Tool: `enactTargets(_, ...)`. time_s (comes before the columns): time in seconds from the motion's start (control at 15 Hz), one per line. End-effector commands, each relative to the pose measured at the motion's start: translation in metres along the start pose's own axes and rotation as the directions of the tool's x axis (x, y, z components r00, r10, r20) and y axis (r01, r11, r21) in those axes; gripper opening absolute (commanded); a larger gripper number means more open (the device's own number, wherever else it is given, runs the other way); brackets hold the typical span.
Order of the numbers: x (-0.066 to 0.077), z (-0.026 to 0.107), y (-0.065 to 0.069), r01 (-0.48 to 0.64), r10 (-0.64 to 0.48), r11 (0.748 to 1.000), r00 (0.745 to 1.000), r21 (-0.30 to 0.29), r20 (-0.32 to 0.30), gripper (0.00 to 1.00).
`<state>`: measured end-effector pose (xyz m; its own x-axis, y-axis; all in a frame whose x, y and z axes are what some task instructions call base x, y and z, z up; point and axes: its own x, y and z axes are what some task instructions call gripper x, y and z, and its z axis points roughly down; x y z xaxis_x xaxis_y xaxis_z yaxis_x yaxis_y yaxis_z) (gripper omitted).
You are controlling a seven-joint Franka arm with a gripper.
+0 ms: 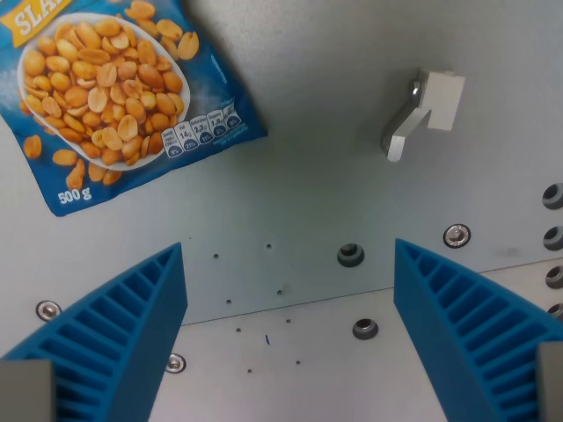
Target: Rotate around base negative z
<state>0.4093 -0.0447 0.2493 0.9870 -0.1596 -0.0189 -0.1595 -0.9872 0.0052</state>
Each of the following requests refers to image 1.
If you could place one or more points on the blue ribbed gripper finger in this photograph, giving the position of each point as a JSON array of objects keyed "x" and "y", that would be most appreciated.
[
  {"x": 462, "y": 325},
  {"x": 132, "y": 325}
]

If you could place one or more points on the silver screw with washer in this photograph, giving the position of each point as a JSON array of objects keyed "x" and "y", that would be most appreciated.
[
  {"x": 175, "y": 363},
  {"x": 48, "y": 310},
  {"x": 457, "y": 235}
]

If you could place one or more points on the grey threaded table insert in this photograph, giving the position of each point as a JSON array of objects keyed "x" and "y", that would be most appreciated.
[{"x": 350, "y": 255}]

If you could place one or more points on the white plastic block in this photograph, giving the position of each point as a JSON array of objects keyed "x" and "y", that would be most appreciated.
[{"x": 444, "y": 101}]

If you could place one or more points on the blue salted peanuts bag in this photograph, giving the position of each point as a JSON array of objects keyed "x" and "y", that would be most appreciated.
[{"x": 132, "y": 88}]

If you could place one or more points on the silver bolt on bracket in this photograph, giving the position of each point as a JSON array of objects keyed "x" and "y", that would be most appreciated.
[{"x": 414, "y": 90}]

